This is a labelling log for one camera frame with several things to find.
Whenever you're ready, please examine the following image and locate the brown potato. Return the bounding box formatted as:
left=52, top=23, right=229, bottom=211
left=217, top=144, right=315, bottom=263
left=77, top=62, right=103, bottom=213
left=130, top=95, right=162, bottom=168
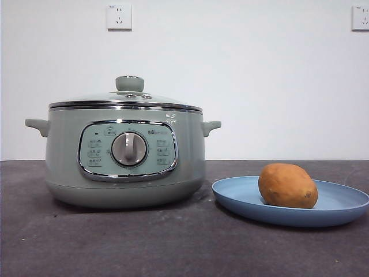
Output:
left=258, top=163, right=319, bottom=209

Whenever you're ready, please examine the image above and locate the white wall socket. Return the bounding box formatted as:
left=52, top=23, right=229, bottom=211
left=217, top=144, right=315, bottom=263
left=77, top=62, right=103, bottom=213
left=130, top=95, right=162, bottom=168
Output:
left=351, top=5, right=369, bottom=32
left=107, top=4, right=133, bottom=31

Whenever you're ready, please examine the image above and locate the blue round plate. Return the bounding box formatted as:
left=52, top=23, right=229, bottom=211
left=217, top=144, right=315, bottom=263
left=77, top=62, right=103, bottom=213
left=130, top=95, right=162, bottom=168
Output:
left=212, top=175, right=369, bottom=227

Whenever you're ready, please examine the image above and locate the pale green electric steamer pot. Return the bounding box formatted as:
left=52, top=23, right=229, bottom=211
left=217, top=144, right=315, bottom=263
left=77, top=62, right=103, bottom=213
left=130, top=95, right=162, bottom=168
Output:
left=24, top=106, right=222, bottom=209

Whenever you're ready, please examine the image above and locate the glass lid with green knob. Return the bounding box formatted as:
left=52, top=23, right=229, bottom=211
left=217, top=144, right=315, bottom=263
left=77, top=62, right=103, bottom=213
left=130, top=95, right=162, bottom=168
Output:
left=48, top=75, right=202, bottom=112

